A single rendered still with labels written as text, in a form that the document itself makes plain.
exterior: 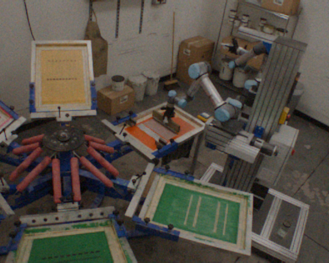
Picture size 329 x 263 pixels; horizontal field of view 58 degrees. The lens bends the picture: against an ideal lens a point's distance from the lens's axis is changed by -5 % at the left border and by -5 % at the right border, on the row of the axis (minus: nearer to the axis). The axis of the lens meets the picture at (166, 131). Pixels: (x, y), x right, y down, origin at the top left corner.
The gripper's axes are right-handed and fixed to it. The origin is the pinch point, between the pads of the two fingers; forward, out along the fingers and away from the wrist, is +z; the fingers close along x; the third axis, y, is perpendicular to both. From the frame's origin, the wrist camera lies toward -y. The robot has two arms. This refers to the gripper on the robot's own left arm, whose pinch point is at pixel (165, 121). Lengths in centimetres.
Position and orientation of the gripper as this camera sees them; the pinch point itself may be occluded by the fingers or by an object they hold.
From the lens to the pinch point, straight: 308.1
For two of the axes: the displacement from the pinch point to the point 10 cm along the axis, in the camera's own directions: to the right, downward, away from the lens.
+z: -1.5, 7.9, 5.9
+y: 7.1, 5.0, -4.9
